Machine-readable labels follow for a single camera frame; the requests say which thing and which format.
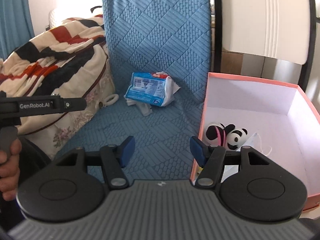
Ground panda plush toy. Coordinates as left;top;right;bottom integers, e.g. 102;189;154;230
204;123;248;151

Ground white tissue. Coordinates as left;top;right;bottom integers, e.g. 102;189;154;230
126;98;152;116

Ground blue tissue pack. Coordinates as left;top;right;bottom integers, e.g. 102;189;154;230
124;72;180;107

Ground white face mask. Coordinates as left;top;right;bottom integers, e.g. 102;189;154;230
244;133;272;157

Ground person left hand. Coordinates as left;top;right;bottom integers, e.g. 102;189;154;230
0;139;22;202

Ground floral lace cushion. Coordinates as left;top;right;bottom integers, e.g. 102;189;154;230
18;44;115;158

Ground striped red black blanket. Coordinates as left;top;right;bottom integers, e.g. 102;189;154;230
0;15;108;136

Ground blue curtain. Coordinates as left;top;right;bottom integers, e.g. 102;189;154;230
0;0;34;59

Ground pink cardboard box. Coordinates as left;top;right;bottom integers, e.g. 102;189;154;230
199;72;319;210

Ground white quilted sofa back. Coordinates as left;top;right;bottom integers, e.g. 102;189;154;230
48;9;62;29

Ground blue quilted seat cushion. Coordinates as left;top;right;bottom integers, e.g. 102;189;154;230
58;0;211;180

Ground white hair tie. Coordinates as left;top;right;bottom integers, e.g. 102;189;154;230
98;93;119;108

